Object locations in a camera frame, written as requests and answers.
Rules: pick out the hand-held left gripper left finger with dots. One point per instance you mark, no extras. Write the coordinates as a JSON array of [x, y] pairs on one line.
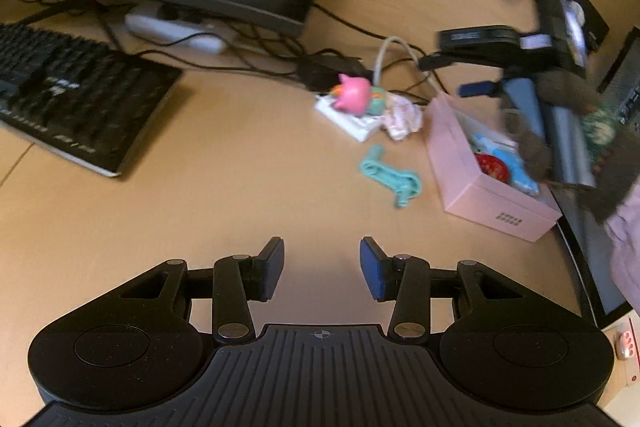
[[272, 267]]

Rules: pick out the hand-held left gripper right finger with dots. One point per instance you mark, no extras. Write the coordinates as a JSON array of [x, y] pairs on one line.
[[372, 269]]

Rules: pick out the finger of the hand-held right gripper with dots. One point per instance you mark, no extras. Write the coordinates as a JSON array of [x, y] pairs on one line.
[[480, 89], [475, 38]]

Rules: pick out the red woven hat yellow star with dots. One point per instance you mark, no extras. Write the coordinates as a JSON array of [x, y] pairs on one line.
[[492, 167]]

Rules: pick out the white pink paper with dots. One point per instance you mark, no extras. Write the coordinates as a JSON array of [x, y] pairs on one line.
[[402, 119]]

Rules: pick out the blue white tissue pack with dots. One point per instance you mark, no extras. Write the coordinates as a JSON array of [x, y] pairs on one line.
[[515, 172]]

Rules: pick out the teal toy figure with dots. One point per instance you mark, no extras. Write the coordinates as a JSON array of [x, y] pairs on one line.
[[377, 103]]

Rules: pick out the pink cardboard box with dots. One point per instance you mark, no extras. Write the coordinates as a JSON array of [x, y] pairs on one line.
[[495, 207]]

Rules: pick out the pink bird toy figure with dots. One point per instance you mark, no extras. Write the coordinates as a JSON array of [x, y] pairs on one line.
[[355, 94]]

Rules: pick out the white rectangular toy base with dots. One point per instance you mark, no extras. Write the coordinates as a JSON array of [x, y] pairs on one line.
[[350, 124]]

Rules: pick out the glass panel computer case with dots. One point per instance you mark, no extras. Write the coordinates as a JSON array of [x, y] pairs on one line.
[[567, 142]]

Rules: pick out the black power adapter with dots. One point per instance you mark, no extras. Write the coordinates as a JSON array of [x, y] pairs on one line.
[[320, 72]]

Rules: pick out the lavender clothing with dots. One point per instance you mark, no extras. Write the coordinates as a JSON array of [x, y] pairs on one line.
[[627, 257]]

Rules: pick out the black keyboard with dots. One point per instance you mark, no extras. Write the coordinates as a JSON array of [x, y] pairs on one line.
[[75, 97]]

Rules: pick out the white power strip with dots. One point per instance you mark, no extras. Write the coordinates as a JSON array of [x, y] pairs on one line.
[[165, 27]]

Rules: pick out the white box with pink print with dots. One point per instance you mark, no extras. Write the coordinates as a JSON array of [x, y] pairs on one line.
[[625, 357]]

